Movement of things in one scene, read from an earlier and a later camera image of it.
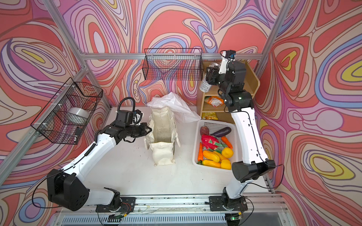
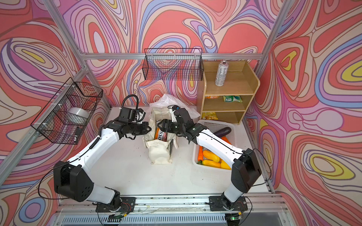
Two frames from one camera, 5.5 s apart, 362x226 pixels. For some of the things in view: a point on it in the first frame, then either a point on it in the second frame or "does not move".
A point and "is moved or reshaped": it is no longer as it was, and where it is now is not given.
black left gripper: [143, 131] does not move
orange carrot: [226, 141] does not move
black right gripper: [211, 75] to [167, 123]
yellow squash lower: [211, 163] does not move
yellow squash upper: [211, 155] does not move
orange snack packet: [214, 100] is moved or reshaped
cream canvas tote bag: [163, 137] does not move
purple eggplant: [222, 132] does not move
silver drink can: [204, 86] to [160, 134]
